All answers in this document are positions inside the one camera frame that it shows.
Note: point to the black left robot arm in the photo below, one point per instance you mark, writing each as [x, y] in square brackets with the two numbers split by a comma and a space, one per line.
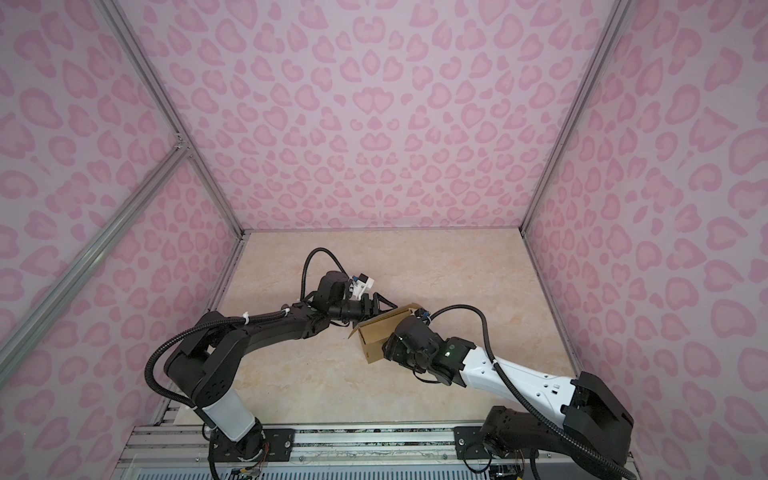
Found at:
[203, 361]

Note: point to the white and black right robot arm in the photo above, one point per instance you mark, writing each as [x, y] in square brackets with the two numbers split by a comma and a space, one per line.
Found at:
[579, 417]

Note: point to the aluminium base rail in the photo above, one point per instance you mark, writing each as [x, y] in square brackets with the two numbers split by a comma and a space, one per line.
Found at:
[401, 450]

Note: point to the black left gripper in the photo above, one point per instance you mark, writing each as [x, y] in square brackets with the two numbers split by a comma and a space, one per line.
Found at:
[368, 312]

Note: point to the aluminium back right corner post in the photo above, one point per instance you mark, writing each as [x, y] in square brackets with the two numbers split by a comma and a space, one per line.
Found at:
[617, 20]

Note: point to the aluminium back left corner post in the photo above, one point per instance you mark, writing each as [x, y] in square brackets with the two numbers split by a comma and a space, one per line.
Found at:
[129, 41]

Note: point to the aluminium corner post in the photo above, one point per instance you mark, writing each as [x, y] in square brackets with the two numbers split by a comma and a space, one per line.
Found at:
[617, 20]
[129, 41]

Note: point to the aluminium diagonal left wall bar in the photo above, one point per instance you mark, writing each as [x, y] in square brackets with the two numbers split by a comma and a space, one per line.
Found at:
[40, 319]

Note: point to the brown cardboard paper box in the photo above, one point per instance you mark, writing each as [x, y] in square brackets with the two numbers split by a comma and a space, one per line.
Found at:
[373, 333]

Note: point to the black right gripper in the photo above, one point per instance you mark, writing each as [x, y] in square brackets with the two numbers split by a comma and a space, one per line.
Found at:
[393, 347]

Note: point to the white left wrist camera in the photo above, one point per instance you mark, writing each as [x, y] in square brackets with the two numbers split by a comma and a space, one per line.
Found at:
[359, 286]

